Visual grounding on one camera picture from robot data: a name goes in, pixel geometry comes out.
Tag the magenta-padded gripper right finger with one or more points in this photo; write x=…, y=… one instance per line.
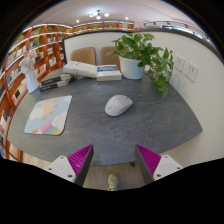
x=166, y=165

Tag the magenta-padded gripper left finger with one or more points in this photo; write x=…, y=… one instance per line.
x=60, y=165

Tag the white computer mouse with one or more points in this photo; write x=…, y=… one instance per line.
x=118, y=105

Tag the pastel cloud-print mouse pad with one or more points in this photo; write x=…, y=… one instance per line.
x=48, y=115

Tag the large dark hardcover book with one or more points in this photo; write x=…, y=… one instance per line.
x=56, y=78

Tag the white vase with pink flowers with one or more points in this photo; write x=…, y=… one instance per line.
x=30, y=78

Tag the orange wooden bookshelf unit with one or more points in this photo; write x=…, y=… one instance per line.
x=13, y=80

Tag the thick white book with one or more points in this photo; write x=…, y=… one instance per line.
x=80, y=69

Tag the white book with blue cover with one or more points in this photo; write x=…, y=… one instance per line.
x=108, y=73

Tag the green plant in white pot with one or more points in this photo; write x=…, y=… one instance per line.
x=131, y=66

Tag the tan upholstered chair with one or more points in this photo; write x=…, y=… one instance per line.
x=83, y=56
x=108, y=58

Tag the ceiling chandelier light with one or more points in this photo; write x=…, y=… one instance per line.
x=98, y=15

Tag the white wall socket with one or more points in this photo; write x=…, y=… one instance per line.
x=179, y=63
x=191, y=71

